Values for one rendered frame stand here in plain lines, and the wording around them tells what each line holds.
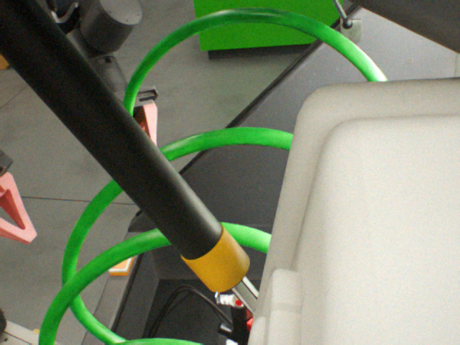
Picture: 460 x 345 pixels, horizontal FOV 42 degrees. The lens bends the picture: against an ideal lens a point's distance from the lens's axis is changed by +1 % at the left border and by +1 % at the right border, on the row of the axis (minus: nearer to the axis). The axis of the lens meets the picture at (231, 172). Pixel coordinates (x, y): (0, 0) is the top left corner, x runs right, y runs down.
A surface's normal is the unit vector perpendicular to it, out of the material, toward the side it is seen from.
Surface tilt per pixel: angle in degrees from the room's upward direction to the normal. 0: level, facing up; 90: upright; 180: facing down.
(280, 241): 80
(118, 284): 0
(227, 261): 75
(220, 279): 89
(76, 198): 0
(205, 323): 0
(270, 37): 90
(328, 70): 90
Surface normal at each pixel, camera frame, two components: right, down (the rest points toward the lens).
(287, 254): -0.37, 0.50
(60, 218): -0.11, -0.82
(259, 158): -0.12, 0.57
